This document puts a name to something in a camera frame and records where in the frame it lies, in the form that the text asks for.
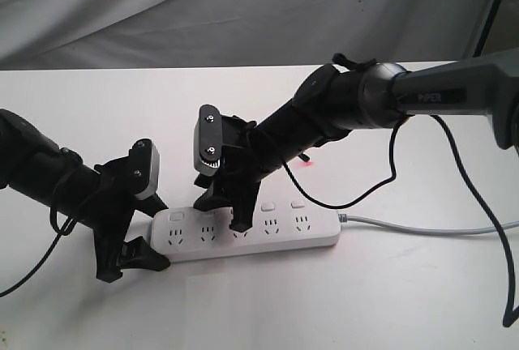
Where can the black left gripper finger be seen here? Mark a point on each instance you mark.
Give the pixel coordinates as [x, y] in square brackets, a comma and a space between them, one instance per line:
[152, 205]
[138, 254]

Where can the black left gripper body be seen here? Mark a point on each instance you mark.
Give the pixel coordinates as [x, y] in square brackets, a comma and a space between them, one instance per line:
[112, 211]

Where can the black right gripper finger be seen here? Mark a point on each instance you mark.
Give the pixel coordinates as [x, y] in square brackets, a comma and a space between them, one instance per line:
[213, 198]
[243, 196]

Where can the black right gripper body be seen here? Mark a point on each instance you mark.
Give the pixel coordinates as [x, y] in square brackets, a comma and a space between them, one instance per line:
[246, 156]

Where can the white five-outlet power strip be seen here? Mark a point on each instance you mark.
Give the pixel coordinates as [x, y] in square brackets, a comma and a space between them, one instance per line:
[186, 234]

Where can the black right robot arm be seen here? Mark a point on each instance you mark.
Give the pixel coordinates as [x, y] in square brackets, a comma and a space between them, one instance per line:
[342, 96]

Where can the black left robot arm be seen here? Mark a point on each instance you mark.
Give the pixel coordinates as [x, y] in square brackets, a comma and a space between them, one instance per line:
[35, 166]

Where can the grey backdrop cloth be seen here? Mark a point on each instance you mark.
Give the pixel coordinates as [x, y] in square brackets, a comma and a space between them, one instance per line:
[108, 34]

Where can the black tripod stand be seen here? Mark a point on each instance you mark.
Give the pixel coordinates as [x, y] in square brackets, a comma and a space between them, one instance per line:
[485, 32]

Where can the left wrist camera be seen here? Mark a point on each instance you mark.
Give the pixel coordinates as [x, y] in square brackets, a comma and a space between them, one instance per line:
[143, 167]

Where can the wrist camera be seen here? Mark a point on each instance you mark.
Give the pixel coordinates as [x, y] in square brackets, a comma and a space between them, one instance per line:
[143, 167]
[208, 141]

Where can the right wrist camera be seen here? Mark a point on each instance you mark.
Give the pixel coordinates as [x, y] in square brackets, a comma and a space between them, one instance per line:
[208, 141]

